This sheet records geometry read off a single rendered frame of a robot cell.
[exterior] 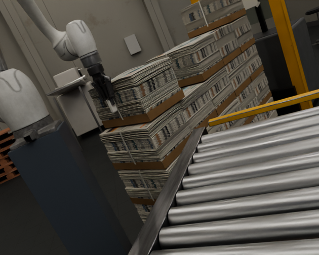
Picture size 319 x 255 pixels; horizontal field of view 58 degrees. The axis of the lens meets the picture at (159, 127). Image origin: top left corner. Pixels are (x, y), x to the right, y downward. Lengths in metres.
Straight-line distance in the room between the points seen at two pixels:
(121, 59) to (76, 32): 6.51
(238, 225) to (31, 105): 0.86
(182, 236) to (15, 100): 0.80
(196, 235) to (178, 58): 1.31
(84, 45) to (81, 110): 4.47
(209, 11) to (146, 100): 1.13
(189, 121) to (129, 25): 6.54
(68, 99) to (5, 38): 2.96
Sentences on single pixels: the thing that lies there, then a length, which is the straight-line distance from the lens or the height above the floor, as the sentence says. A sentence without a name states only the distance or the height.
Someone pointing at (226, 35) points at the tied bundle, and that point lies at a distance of 2.09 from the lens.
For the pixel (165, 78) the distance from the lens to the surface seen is 1.43.
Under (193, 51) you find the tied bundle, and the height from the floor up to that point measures 1.01.
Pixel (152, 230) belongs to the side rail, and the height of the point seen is 0.80.
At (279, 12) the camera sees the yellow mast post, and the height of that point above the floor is 0.97.
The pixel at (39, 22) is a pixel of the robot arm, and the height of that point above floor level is 1.43.
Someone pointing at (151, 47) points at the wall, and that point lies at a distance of 7.96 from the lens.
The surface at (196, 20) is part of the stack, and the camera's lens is 2.32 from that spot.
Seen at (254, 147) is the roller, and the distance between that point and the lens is 0.82.
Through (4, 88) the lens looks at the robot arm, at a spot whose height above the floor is 1.21.
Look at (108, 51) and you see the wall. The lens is 7.84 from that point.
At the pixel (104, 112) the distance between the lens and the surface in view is 1.54.
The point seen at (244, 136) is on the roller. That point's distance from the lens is 0.89.
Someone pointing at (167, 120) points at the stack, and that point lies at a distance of 1.39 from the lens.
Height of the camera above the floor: 1.15
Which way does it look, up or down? 16 degrees down
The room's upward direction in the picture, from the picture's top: 24 degrees counter-clockwise
